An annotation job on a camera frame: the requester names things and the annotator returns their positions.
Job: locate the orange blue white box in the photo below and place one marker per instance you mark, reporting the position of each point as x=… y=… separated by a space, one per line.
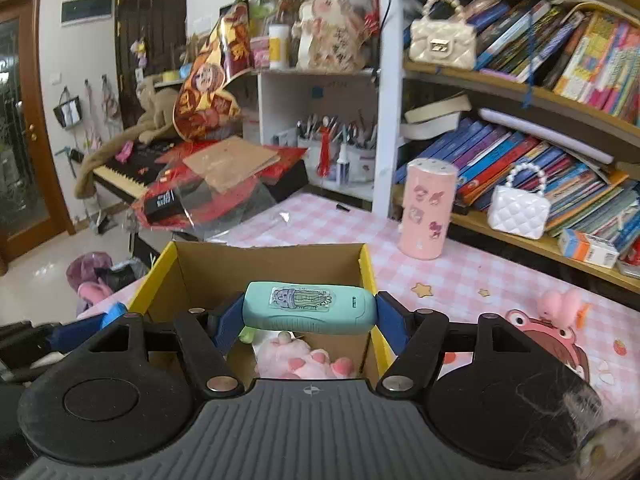
x=587 y=249

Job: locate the small pink box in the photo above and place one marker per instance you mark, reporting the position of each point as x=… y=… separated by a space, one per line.
x=260 y=52

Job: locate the red tassel ornament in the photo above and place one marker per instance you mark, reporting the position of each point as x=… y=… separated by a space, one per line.
x=326 y=150

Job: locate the white pen holder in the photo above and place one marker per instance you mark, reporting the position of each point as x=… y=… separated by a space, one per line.
x=350 y=160

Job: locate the row of colourful books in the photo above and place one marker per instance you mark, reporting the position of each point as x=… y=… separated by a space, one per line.
x=565 y=180
x=575 y=55

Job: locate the wall electrical panel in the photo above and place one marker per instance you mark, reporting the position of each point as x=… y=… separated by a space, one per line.
x=86 y=10

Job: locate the rolled white paper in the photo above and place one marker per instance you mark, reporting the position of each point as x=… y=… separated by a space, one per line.
x=545 y=132

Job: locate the red gold figure decoration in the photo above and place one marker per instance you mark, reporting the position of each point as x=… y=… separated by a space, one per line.
x=210 y=85

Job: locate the teal handheld device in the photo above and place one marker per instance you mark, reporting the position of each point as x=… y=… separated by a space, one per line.
x=310 y=307

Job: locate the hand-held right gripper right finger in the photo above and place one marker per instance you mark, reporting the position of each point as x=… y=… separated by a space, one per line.
x=392 y=322

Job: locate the dark wooden door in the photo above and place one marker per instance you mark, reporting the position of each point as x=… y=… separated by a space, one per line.
x=150 y=35

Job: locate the brown wooden door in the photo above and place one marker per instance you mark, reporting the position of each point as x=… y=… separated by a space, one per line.
x=30 y=135

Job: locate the white yellow bottle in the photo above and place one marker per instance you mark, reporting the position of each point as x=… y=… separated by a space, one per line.
x=279 y=47

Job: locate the pink cylindrical container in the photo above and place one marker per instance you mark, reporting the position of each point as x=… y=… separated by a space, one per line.
x=425 y=210

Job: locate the pink checkered tablecloth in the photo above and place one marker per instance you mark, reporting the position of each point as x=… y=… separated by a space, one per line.
x=475 y=275

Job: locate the small glue bottle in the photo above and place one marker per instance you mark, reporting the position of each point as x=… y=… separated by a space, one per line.
x=343 y=165

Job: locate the brown plush toy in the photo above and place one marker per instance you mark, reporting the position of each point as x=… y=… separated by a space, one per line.
x=145 y=115

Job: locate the yellow cardboard box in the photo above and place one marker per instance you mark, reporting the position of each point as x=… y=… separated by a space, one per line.
x=270 y=265

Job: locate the pink plush paw toy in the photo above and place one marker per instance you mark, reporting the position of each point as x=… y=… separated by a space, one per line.
x=300 y=360

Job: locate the brown cardboard sheet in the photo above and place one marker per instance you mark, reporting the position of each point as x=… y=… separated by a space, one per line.
x=230 y=162

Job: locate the thick pale book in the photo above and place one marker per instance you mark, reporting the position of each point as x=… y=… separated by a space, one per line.
x=430 y=127
x=440 y=107

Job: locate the pink slippers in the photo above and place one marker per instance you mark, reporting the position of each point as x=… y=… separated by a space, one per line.
x=90 y=295

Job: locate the purple plastic bag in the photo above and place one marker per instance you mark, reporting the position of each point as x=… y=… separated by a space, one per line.
x=90 y=267

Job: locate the black packet in plastic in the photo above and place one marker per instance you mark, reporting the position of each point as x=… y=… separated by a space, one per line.
x=160 y=205

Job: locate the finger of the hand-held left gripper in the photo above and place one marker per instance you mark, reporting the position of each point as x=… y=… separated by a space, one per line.
x=80 y=335

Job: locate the black keyboard piano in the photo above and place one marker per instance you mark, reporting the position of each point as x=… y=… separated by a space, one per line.
x=125 y=172

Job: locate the white wall switch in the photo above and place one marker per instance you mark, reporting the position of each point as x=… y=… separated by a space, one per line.
x=56 y=79

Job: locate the small pink plush toy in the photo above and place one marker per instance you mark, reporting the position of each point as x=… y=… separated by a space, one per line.
x=557 y=307

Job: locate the hanging black white bag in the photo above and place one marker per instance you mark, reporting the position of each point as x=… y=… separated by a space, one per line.
x=67 y=110

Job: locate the cream printed plush bag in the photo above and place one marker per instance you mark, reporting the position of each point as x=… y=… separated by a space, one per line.
x=332 y=35

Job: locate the white shelf unit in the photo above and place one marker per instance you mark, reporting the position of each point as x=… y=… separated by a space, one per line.
x=320 y=95

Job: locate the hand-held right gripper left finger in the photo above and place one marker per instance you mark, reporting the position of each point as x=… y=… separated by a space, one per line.
x=230 y=327

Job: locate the wooden bookshelf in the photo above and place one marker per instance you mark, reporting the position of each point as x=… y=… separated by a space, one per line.
x=550 y=100

